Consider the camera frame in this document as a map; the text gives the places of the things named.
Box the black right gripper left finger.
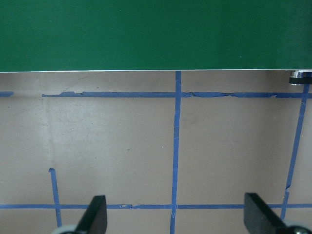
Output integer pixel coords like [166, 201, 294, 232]
[75, 195, 108, 234]

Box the green conveyor belt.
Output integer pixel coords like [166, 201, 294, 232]
[0, 0, 312, 72]

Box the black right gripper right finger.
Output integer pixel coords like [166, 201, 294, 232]
[244, 193, 287, 234]

